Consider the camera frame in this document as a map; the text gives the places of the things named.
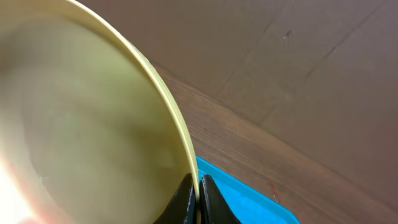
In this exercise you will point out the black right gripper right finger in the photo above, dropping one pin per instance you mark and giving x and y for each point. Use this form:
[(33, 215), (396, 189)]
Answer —
[(213, 207)]

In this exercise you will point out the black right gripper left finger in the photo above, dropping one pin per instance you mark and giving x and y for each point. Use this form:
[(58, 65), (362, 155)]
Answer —
[(181, 208)]

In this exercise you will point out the yellow plate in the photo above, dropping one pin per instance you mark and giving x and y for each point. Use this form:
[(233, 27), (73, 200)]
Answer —
[(90, 133)]

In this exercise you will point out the teal plastic tray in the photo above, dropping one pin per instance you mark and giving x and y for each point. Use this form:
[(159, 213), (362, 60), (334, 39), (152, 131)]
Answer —
[(247, 204)]

